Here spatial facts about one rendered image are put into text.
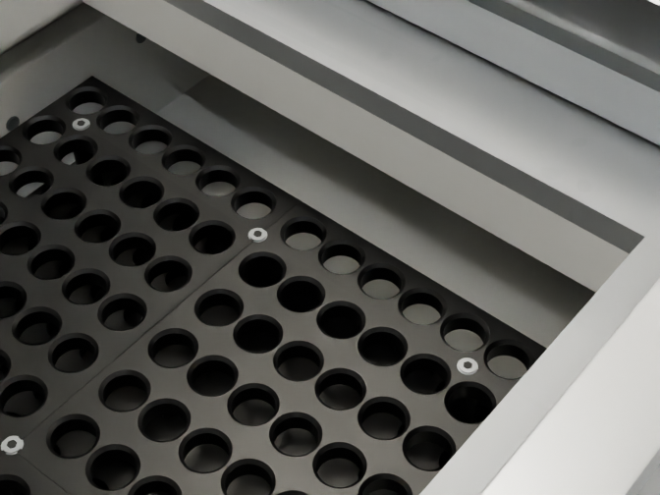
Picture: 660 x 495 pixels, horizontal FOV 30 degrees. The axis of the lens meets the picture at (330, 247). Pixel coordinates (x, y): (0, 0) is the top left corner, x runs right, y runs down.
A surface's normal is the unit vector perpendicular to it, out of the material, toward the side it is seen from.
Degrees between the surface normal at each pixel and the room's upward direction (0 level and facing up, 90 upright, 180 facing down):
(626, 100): 90
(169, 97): 90
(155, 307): 0
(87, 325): 0
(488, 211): 90
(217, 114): 0
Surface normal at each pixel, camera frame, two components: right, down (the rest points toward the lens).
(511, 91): 0.01, -0.67
